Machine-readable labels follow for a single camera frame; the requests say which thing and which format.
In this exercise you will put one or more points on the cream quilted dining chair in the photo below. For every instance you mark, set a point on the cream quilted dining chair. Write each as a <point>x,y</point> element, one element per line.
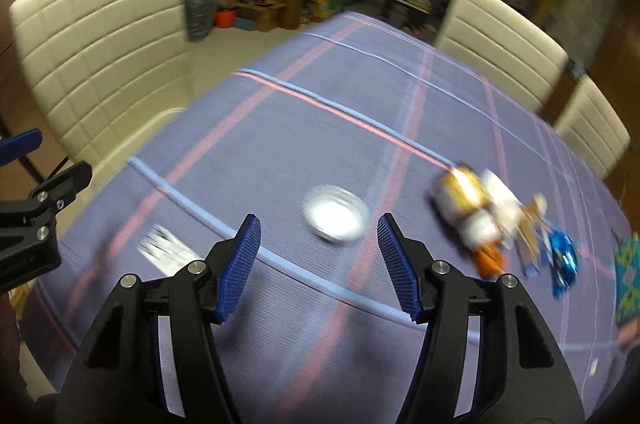
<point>500,44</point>
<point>592,129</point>
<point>100,54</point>

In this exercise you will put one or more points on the clear plastic package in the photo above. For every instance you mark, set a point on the clear plastic package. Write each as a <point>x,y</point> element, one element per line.
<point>162,246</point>

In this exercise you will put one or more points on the red gold snack wrapper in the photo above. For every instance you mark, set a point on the red gold snack wrapper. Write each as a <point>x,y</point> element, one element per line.
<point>460,196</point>

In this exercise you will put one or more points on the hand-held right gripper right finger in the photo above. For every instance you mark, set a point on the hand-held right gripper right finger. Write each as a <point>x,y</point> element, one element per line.
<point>397,269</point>

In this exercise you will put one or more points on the blue plaid tablecloth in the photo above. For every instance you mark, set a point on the blue plaid tablecloth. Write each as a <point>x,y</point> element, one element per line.
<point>300,129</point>

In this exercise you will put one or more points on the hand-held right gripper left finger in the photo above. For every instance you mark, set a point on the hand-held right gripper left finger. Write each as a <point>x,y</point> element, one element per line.
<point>240,269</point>

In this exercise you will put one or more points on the blue foil wrapper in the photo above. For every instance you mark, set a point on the blue foil wrapper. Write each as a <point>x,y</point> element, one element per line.
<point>562,261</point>

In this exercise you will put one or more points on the round clear lid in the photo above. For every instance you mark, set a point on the round clear lid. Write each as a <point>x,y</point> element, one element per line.
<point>335,214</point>

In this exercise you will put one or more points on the white tissue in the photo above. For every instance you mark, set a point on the white tissue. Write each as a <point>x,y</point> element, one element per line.
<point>500,204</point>

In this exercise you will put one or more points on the brown blue wrapper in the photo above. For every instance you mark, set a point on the brown blue wrapper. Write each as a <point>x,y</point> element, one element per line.
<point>530,234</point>

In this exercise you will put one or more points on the colourful printed bag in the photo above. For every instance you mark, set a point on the colourful printed bag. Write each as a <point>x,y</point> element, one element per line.
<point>325,3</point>

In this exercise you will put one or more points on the orange bucket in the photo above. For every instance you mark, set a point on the orange bucket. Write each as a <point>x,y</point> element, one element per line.
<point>225,19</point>

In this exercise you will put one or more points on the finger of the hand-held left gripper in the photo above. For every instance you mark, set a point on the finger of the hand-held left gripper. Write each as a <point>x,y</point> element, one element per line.
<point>20,145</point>
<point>45,204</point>

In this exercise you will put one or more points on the beaded tissue box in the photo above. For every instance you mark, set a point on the beaded tissue box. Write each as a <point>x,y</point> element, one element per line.
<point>629,279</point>

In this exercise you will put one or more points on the small blue box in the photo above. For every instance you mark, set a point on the small blue box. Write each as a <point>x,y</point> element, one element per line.
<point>245,24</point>

